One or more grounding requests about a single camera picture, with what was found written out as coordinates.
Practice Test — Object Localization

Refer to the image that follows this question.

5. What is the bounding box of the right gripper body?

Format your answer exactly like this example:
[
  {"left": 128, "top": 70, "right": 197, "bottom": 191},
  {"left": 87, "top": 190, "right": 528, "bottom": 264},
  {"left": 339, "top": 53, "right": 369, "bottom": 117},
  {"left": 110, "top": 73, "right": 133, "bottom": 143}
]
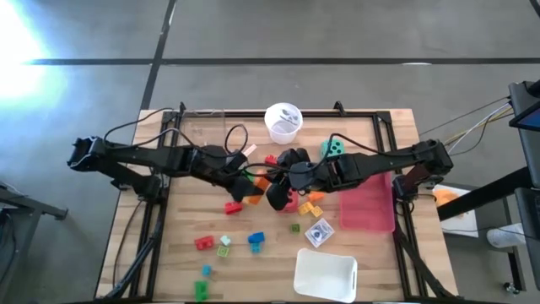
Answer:
[{"left": 289, "top": 156, "right": 338, "bottom": 192}]

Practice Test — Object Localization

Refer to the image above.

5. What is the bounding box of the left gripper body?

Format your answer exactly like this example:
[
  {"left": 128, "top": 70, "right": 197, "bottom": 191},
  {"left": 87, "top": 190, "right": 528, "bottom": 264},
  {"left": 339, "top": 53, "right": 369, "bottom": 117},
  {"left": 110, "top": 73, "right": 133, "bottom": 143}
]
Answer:
[{"left": 197, "top": 145, "right": 254, "bottom": 185}]

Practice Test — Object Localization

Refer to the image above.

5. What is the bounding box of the teal foam die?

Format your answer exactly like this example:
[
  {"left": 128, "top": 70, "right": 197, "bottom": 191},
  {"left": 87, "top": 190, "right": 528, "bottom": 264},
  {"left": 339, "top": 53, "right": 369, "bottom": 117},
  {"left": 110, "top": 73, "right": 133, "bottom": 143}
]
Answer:
[{"left": 319, "top": 138, "right": 346, "bottom": 160}]

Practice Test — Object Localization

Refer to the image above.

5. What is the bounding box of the clear plastic card pack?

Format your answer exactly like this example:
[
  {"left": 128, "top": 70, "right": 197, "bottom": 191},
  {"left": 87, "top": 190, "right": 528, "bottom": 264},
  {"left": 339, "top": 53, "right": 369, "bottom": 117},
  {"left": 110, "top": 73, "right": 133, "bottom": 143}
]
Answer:
[{"left": 304, "top": 217, "right": 336, "bottom": 248}]

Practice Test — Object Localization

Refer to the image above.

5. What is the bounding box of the pink plastic tray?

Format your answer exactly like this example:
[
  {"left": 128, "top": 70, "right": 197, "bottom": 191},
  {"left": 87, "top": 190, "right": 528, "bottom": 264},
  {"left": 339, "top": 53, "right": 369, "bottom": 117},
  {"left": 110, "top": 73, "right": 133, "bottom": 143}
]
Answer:
[{"left": 338, "top": 171, "right": 397, "bottom": 233}]

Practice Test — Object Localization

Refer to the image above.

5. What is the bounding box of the green two-stud brick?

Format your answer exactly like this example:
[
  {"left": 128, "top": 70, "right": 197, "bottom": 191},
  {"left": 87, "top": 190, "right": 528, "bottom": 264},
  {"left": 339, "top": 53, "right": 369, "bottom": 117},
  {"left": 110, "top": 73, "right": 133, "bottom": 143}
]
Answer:
[{"left": 194, "top": 280, "right": 209, "bottom": 302}]

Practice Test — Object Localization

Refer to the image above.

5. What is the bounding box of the clear plastic container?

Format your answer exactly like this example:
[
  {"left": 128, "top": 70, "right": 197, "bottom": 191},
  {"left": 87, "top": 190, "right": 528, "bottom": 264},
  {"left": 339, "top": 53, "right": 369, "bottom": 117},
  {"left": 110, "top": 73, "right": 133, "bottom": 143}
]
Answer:
[{"left": 180, "top": 108, "right": 228, "bottom": 149}]

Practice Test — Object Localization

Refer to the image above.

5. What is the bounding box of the translucent white plastic cup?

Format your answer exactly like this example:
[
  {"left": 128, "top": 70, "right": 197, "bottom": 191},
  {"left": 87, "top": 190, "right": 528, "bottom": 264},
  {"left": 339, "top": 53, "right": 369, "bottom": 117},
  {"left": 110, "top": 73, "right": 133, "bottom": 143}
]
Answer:
[{"left": 264, "top": 102, "right": 304, "bottom": 145}]

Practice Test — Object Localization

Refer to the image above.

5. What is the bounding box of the white plastic bin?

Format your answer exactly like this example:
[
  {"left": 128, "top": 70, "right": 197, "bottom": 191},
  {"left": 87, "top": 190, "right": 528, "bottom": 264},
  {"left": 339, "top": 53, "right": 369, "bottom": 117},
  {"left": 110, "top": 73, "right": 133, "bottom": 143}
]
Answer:
[{"left": 293, "top": 247, "right": 359, "bottom": 304}]

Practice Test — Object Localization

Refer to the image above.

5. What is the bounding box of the orange object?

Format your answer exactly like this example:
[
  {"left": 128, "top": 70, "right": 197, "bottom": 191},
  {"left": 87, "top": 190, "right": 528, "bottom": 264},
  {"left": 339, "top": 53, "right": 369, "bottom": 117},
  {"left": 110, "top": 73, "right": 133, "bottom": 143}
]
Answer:
[{"left": 434, "top": 188, "right": 462, "bottom": 209}]

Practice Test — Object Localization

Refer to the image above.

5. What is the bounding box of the white side table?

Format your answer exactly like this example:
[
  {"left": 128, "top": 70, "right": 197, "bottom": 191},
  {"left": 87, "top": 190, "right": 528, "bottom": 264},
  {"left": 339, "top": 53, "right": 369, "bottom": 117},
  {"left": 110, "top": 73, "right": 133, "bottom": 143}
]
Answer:
[{"left": 432, "top": 183, "right": 481, "bottom": 239}]

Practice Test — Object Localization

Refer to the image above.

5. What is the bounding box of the black side table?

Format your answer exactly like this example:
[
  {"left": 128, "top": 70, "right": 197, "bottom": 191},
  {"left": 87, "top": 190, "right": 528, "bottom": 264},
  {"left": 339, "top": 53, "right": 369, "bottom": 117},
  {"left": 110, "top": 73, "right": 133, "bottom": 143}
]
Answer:
[{"left": 0, "top": 182, "right": 69, "bottom": 304}]

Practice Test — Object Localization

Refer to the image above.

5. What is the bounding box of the person's foot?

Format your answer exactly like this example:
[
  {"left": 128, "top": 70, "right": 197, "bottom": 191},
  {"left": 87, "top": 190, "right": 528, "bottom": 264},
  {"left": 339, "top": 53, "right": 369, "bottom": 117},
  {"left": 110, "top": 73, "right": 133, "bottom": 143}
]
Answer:
[{"left": 486, "top": 227, "right": 527, "bottom": 249}]

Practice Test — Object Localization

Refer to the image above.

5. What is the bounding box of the dark monitor on stand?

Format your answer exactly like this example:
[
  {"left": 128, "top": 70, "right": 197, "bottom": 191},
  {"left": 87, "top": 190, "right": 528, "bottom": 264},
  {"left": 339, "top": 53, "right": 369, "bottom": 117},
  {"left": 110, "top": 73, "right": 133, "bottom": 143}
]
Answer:
[{"left": 508, "top": 79, "right": 540, "bottom": 189}]

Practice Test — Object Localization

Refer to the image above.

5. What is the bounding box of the dark grey equipment case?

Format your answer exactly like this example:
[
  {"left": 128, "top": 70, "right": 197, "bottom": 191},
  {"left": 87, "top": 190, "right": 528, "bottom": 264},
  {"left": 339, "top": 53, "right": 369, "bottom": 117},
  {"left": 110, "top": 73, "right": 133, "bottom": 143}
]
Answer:
[{"left": 513, "top": 187, "right": 540, "bottom": 254}]

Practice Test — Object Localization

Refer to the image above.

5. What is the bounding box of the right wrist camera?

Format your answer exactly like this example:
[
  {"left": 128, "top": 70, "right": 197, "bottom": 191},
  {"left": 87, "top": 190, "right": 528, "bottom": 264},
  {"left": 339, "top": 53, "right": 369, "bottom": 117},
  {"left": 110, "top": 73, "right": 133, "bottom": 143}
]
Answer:
[{"left": 276, "top": 147, "right": 312, "bottom": 170}]

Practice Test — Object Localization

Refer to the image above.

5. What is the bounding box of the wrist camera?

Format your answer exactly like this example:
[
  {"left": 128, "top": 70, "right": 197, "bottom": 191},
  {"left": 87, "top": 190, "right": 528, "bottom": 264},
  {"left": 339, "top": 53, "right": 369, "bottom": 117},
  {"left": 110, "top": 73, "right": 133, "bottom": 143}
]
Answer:
[
  {"left": 276, "top": 147, "right": 312, "bottom": 170},
  {"left": 225, "top": 150, "right": 250, "bottom": 171}
]

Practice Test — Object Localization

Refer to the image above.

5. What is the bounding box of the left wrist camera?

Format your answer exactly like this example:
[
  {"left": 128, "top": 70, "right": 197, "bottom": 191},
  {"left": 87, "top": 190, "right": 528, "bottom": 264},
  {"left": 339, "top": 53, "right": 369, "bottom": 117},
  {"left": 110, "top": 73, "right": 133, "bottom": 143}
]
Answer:
[{"left": 225, "top": 150, "right": 250, "bottom": 171}]

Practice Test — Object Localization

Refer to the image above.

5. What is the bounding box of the black aluminium table frame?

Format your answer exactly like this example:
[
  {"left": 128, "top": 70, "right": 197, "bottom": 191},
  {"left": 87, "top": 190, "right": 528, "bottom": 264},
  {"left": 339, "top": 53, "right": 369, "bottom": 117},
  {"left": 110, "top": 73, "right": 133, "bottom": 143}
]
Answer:
[{"left": 103, "top": 100, "right": 459, "bottom": 303}]

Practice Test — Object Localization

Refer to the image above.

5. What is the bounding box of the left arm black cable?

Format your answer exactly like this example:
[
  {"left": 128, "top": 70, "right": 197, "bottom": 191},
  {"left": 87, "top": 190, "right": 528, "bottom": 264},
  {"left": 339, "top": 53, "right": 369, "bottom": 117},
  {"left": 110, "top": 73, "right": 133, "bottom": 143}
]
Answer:
[{"left": 103, "top": 107, "right": 251, "bottom": 170}]

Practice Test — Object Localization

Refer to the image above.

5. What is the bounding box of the yellow cable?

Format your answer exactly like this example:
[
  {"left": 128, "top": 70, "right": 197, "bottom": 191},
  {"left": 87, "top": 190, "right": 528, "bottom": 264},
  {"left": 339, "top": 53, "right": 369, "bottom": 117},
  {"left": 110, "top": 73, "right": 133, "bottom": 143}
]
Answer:
[{"left": 442, "top": 110, "right": 514, "bottom": 145}]

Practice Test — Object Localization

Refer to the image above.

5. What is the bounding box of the thin black cable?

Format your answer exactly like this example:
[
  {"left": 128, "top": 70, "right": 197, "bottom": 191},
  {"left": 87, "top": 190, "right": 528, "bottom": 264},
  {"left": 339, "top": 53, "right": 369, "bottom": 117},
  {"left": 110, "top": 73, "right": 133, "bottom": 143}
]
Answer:
[{"left": 418, "top": 96, "right": 512, "bottom": 137}]

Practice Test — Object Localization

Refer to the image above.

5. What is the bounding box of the white cable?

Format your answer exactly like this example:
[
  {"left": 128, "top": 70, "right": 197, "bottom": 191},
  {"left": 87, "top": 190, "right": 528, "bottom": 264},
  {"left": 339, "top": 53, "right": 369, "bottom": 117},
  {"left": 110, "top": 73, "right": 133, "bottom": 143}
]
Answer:
[{"left": 446, "top": 103, "right": 514, "bottom": 154}]

